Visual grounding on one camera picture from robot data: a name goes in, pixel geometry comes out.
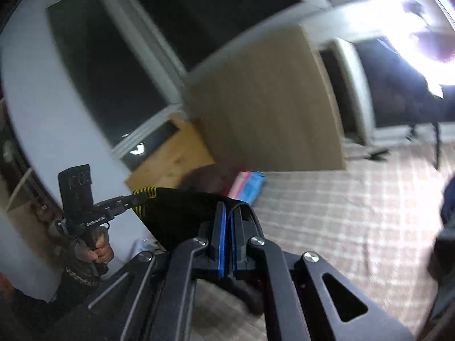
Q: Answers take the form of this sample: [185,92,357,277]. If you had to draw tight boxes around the white door frame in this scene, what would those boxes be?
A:
[317,37,376,147]

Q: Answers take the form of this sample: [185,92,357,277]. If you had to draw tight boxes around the navy blue garment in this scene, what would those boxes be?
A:
[440,175,455,228]

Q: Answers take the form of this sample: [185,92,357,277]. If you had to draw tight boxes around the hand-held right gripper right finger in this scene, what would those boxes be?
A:
[227,202,415,341]

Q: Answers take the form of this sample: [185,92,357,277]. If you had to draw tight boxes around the checked bed sheet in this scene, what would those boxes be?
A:
[188,141,455,341]

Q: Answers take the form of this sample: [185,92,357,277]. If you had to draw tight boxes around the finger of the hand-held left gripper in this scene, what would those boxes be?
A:
[94,192,149,221]

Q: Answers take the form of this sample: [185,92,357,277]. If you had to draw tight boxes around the black chair legs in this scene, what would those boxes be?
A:
[407,120,442,170]

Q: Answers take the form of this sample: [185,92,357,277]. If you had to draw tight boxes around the person's left forearm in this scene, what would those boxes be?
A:
[7,273,104,327]

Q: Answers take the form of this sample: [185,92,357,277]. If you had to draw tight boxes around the white framed window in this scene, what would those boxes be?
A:
[44,0,185,151]

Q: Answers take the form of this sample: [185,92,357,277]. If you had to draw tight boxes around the red folded garment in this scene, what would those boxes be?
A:
[183,165,243,197]

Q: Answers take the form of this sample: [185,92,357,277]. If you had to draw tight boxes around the black cloth with yellow stripes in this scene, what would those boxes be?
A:
[133,186,271,315]

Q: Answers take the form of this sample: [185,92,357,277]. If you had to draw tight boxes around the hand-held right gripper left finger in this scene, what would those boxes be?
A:
[71,202,228,341]

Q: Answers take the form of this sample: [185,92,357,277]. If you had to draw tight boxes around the wooden cabinet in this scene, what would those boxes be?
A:
[124,117,216,192]

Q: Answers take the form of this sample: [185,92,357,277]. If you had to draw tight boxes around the bright lamp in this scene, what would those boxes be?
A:
[370,0,455,65]

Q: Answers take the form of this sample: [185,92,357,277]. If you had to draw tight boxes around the blue folded garment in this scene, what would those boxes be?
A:
[245,171,268,204]

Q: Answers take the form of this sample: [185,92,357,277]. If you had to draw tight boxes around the person's left hand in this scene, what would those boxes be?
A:
[65,234,115,288]

